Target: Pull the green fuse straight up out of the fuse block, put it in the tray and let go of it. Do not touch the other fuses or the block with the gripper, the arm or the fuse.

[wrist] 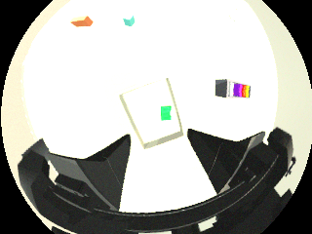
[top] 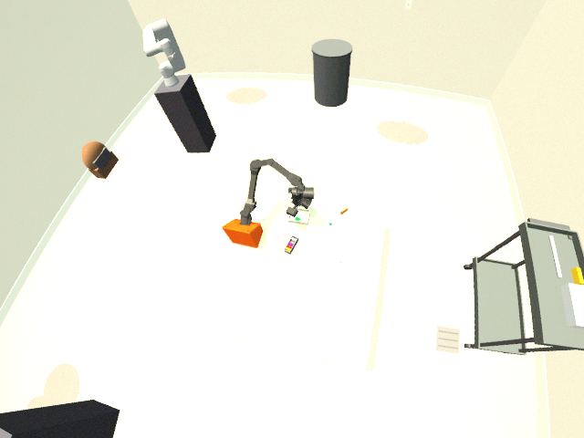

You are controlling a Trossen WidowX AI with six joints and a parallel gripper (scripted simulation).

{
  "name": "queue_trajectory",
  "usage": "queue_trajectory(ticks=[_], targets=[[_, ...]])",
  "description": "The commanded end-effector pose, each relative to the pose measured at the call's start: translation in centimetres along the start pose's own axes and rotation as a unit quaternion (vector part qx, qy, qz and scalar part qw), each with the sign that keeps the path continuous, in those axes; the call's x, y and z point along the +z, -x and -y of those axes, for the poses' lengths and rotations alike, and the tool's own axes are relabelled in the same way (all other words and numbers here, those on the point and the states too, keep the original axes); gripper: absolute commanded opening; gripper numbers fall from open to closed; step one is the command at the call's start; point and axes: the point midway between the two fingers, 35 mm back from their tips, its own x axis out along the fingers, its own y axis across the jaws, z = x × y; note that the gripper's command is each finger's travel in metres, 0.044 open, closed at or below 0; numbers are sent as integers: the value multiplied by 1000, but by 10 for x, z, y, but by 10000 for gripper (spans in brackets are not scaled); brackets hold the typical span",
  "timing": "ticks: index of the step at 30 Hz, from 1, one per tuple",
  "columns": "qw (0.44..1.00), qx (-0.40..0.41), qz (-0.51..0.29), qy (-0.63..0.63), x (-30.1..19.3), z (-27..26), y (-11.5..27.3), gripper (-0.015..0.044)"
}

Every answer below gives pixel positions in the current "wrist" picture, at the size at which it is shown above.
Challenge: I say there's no orange rectangular block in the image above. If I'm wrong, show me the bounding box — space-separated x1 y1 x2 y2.
70 16 94 27

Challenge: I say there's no green fuse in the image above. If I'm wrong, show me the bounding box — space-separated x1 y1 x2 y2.
153 106 172 121

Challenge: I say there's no purple fuse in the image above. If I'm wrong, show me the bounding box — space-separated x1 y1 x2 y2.
233 83 242 97

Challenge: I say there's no small teal block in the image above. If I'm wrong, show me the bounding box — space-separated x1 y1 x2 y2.
122 13 136 27

